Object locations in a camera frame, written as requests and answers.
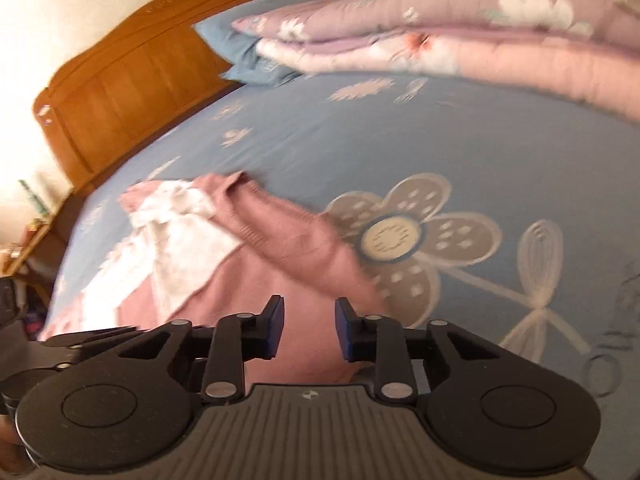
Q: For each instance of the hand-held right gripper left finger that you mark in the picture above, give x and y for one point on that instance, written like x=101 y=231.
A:
x=274 y=328

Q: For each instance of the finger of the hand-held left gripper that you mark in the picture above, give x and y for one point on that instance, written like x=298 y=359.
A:
x=95 y=338

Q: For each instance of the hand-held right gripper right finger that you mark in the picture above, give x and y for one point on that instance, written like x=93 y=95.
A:
x=345 y=329

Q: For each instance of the pink and white sweater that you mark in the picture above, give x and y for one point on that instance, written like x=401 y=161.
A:
x=310 y=280

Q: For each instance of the wooden bedside table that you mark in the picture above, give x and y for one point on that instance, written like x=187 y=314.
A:
x=35 y=250

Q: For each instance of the blue floral bed sheet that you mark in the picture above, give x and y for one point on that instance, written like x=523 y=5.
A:
x=350 y=135

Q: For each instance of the wooden headboard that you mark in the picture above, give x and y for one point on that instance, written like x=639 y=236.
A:
x=140 y=75

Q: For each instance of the blue pillow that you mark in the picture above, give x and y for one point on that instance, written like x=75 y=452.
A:
x=240 y=40

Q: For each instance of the pink floral quilt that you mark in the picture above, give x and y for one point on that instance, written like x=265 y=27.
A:
x=500 y=50

